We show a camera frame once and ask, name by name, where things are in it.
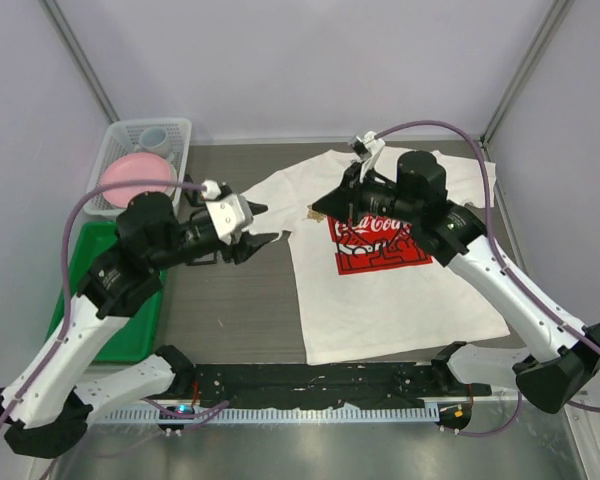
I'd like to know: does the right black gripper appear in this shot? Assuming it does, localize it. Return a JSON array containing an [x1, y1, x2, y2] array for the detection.
[[314, 160, 421, 228]]

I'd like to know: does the gold flower brooch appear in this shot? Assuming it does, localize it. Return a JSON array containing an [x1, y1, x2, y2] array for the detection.
[[306, 206, 326, 223]]

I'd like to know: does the white printed t-shirt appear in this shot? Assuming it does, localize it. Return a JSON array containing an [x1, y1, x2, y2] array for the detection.
[[244, 150, 510, 365]]

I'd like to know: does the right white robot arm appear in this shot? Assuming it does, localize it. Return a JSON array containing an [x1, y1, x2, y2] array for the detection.
[[312, 151, 600, 414]]

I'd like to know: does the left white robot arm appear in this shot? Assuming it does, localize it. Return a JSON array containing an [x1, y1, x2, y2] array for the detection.
[[0, 186, 273, 459]]

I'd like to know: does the black box with orange brooch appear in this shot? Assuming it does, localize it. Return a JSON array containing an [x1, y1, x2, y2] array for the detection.
[[182, 173, 204, 208]]

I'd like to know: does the light blue cup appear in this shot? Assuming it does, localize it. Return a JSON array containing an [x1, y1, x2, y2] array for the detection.
[[135, 127, 174, 162]]

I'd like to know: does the pink plate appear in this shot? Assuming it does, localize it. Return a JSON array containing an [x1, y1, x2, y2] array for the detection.
[[100, 152, 176, 208]]

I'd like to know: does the white plastic basket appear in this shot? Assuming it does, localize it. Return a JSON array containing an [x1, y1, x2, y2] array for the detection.
[[84, 117, 192, 219]]

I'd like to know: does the green plastic tray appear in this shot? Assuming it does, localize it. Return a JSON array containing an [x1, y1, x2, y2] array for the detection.
[[69, 222, 164, 364]]

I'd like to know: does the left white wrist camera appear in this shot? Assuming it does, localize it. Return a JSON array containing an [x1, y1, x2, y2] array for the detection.
[[202, 180, 254, 245]]

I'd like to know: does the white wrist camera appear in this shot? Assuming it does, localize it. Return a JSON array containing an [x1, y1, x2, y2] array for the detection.
[[348, 131, 386, 183], [202, 180, 254, 245]]

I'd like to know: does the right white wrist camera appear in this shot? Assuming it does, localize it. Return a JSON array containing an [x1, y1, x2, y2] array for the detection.
[[348, 131, 386, 183]]

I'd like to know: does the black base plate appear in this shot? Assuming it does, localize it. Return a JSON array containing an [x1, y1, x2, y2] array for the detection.
[[153, 362, 492, 410]]

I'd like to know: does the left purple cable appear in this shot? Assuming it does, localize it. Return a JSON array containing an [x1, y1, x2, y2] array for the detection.
[[0, 180, 231, 480]]

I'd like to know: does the white slotted cable duct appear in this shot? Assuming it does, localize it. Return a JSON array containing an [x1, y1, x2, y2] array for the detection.
[[97, 402, 439, 426]]

